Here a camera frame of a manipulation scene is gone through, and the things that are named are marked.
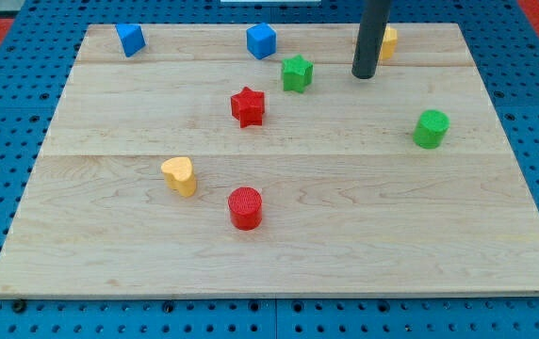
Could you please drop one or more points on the yellow block behind rod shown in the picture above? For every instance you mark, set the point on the yellow block behind rod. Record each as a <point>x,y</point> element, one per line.
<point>389,44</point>

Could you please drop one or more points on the red star block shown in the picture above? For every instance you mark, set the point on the red star block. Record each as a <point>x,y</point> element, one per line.
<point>248,107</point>

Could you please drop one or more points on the wooden board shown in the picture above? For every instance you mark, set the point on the wooden board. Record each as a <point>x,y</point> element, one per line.
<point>352,208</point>

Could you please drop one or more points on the blue triangular block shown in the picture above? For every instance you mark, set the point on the blue triangular block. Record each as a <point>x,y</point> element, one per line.
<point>131,38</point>

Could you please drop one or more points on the green star block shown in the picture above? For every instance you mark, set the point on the green star block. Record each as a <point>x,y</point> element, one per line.
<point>297,73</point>

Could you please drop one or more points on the green cylinder block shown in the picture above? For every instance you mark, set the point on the green cylinder block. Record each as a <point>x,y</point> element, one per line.
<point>431,127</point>

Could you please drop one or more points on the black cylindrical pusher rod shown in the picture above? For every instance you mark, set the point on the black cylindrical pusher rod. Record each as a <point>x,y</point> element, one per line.
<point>370,38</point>

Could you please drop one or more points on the red cylinder block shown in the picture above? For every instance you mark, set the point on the red cylinder block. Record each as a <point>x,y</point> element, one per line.
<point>245,208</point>

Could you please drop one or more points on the blue cube block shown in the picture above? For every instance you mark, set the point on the blue cube block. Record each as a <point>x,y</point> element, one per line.
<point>261,40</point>

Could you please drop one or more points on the yellow heart block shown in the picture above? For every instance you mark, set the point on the yellow heart block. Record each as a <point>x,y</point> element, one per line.
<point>179,175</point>

